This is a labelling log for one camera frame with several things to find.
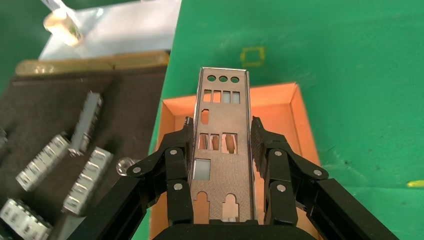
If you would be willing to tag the long grey metal bracket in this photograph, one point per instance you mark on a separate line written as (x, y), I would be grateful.
(87, 119)

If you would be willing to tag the white paper cup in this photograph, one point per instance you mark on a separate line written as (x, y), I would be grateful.
(63, 26)

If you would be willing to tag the black felt-lined wooden tray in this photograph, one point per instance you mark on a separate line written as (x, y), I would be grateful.
(39, 109)

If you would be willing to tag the small yellow tape strip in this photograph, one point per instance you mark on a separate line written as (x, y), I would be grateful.
(416, 184)

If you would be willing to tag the shallow cardboard box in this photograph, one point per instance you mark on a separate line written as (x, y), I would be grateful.
(275, 99)

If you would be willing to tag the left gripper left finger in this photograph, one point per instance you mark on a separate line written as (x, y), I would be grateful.
(175, 165)

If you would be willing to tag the silver I/O shield plate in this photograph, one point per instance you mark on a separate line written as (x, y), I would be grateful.
(228, 119)

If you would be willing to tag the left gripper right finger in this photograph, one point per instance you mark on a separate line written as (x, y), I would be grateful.
(278, 165)

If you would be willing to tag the silver slotted metal bracket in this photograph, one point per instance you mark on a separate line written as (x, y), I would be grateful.
(23, 220)
(43, 162)
(87, 180)

